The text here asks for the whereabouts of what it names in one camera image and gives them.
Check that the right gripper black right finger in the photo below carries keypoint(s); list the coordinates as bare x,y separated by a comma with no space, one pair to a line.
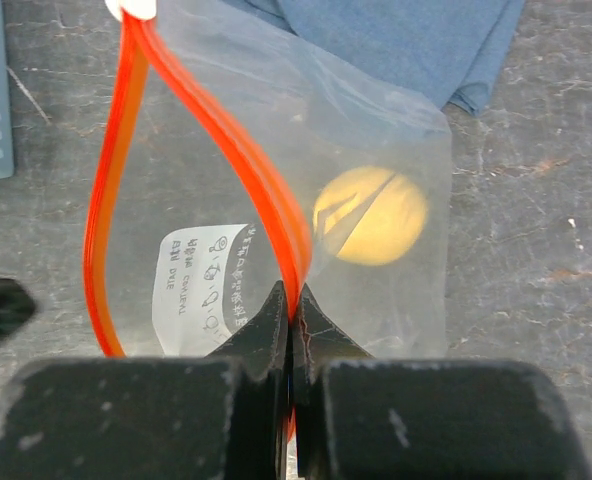
360,417

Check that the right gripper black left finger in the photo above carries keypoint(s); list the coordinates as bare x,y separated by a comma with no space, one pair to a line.
223,416

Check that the yellow toy pear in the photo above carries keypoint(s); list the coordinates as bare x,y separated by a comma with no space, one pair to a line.
369,216

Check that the clear zip bag orange zipper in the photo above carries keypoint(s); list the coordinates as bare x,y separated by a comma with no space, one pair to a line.
223,130

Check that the blue folded cloth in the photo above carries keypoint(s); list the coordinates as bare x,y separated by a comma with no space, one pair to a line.
451,51

